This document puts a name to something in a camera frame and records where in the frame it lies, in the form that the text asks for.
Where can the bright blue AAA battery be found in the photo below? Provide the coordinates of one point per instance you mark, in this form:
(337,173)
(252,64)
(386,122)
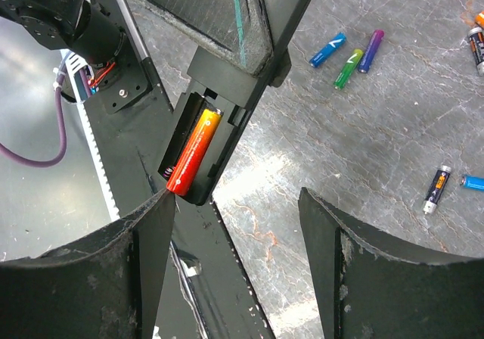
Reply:
(472,182)

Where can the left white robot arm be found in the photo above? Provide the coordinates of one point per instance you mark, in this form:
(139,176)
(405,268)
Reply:
(54,23)

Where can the green yellow AAA battery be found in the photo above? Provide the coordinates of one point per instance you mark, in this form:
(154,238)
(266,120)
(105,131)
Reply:
(348,68)

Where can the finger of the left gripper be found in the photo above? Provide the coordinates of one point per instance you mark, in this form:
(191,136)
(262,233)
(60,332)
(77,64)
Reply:
(234,30)
(281,70)

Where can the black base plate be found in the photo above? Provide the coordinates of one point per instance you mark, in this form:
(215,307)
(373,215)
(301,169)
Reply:
(191,281)

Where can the dark silver battery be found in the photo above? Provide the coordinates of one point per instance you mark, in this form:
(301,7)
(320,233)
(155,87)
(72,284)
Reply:
(475,39)

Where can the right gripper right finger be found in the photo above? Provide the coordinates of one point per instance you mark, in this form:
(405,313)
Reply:
(370,284)

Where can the blue white AAA battery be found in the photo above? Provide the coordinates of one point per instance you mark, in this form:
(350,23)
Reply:
(320,57)

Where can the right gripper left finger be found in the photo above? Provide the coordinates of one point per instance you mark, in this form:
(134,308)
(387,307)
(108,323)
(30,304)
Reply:
(106,284)

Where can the light blue cable duct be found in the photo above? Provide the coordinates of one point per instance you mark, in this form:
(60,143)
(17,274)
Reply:
(76,70)

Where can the purple blue AAA battery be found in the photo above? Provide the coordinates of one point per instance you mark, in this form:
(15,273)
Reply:
(371,51)

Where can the black silver orange battery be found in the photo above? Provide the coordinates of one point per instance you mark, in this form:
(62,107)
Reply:
(436,189)

